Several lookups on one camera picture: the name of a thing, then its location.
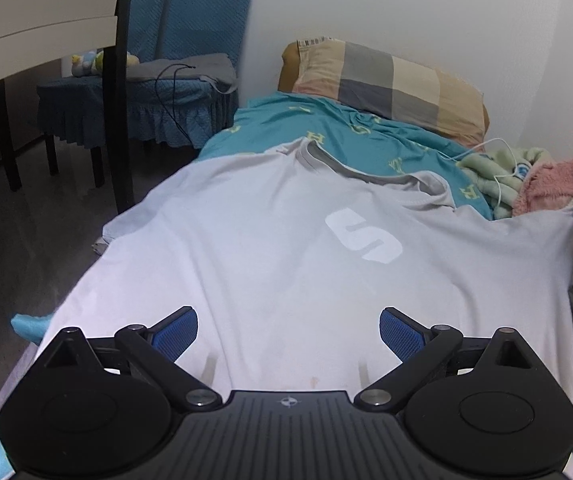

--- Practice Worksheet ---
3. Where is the white t-shirt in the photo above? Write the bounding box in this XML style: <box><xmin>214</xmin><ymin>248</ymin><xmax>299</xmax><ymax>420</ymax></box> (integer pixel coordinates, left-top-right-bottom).
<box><xmin>36</xmin><ymin>138</ymin><xmax>573</xmax><ymax>480</ymax></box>

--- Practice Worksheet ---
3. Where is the pink fluffy blanket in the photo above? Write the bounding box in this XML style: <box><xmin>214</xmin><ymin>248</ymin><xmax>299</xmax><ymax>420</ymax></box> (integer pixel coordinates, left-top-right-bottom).
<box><xmin>512</xmin><ymin>158</ymin><xmax>573</xmax><ymax>217</ymax></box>

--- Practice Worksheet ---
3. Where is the teal patterned bed sheet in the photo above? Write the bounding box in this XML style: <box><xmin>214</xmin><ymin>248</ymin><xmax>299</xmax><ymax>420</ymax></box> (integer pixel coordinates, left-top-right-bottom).
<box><xmin>0</xmin><ymin>90</ymin><xmax>495</xmax><ymax>480</ymax></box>

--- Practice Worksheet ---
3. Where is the plaid pillow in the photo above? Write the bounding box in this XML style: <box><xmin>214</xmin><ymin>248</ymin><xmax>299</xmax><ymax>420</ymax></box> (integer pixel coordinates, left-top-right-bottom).
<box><xmin>278</xmin><ymin>37</ymin><xmax>489</xmax><ymax>148</ymax></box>

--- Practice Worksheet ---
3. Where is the grey cloth on chair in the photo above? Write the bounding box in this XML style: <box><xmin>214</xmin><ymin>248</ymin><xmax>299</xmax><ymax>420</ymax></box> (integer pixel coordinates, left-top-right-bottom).
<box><xmin>126</xmin><ymin>53</ymin><xmax>238</xmax><ymax>94</ymax></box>

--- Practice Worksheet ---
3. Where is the plush toy on chair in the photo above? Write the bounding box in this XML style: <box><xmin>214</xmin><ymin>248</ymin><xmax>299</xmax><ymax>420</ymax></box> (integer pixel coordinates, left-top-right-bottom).
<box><xmin>69</xmin><ymin>48</ymin><xmax>140</xmax><ymax>79</ymax></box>

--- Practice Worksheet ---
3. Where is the blue covered chair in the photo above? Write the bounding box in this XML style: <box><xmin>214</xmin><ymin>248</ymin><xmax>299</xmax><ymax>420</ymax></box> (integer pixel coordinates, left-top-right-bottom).
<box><xmin>37</xmin><ymin>0</ymin><xmax>251</xmax><ymax>186</ymax></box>

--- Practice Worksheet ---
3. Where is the white desk with black legs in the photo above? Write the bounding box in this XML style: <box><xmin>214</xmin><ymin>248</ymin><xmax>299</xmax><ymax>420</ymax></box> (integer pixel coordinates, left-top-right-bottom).
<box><xmin>0</xmin><ymin>0</ymin><xmax>134</xmax><ymax>211</ymax></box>

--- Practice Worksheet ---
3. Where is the white charging cable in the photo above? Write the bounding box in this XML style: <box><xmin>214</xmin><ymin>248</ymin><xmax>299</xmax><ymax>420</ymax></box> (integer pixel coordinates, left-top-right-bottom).
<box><xmin>441</xmin><ymin>136</ymin><xmax>531</xmax><ymax>208</ymax></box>

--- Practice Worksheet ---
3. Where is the black cable on chair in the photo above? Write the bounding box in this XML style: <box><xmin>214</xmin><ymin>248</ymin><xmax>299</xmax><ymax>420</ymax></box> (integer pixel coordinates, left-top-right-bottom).
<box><xmin>154</xmin><ymin>62</ymin><xmax>203</xmax><ymax>150</ymax></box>

